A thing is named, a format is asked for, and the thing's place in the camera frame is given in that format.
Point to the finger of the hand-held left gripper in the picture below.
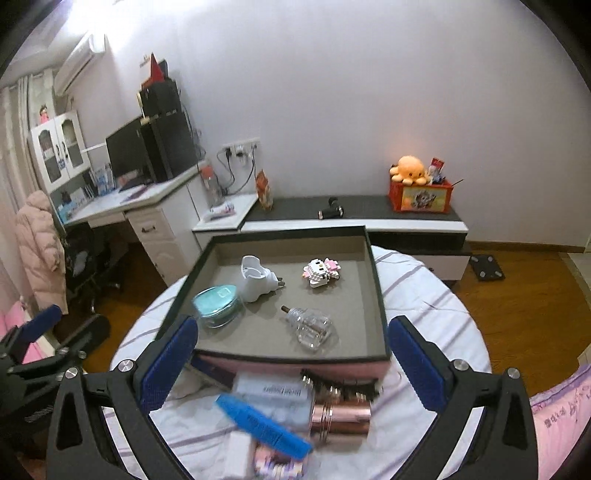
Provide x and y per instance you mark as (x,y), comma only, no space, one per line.
(41,321)
(87,330)

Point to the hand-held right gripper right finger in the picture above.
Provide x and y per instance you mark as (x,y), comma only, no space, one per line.
(415,369)

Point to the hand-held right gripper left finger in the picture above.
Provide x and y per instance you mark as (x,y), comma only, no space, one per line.
(168,364)

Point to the black hair clip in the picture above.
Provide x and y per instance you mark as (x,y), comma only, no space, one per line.
(351,385)

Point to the rose gold jar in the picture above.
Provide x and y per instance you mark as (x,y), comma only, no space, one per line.
(341,415)

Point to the pink black storage box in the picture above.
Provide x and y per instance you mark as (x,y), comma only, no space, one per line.
(258,332)

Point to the blue tube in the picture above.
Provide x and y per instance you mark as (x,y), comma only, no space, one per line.
(258,422)

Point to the clear plastic floss box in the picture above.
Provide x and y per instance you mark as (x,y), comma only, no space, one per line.
(272,397)

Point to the small white box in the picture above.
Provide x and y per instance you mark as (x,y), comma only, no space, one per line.
(240,457)

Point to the pink blanket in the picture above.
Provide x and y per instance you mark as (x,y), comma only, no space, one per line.
(16,318)

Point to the black office chair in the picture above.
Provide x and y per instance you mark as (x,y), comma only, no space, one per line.
(87,263)

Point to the pink puffer jacket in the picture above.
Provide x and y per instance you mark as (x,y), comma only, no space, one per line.
(39,249)

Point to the teal round case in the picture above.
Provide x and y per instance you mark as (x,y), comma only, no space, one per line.
(214,302)

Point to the clear glass bottle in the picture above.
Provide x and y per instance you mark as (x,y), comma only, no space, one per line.
(311,330)

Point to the black floor scale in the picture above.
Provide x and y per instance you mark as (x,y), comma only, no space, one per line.
(487,266)

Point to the white pink block toy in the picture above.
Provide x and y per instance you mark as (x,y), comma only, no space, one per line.
(318,273)

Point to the dark mouse pad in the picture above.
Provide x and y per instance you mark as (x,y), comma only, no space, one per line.
(134,191)

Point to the blue white cartons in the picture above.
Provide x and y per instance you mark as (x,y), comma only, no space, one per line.
(101,180)

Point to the white desk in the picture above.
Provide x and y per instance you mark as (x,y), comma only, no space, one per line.
(152,194)

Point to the pink printed quilt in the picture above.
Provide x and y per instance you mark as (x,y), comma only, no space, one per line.
(563,429)

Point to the light curtain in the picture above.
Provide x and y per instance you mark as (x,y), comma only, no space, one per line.
(14,161)

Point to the pink patterned pouch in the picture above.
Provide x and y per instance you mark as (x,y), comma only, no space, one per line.
(221,211)

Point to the low black white cabinet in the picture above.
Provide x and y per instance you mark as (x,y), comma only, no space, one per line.
(369,210)

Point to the red printed storage bin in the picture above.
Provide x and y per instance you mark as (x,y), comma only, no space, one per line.
(420,198)

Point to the white side table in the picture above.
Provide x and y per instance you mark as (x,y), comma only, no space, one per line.
(247,205)

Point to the white desk lamp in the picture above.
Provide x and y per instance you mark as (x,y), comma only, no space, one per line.
(94,147)

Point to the white glass-door cabinet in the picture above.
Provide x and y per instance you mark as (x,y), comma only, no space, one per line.
(69,138)

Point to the clear water bottle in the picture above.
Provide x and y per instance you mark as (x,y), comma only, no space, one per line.
(211,184)

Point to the black computer monitor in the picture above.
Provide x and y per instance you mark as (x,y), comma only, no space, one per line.
(127,147)

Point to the orange snack bag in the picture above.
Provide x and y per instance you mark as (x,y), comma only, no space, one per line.
(264,191)

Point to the red white packet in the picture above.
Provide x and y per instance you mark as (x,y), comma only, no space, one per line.
(437,170)

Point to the orange octopus plush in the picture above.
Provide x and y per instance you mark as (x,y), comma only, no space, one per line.
(408,168)

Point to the black computer tower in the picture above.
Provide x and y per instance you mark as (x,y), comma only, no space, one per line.
(168,145)

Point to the small doll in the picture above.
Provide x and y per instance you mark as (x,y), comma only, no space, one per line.
(43,115)

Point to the white air conditioner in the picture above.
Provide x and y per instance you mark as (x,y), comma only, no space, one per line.
(78,62)

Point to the red triangular item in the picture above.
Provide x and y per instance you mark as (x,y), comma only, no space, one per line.
(154,74)

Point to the white wall power outlet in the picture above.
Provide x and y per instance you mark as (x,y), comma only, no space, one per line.
(240,148)

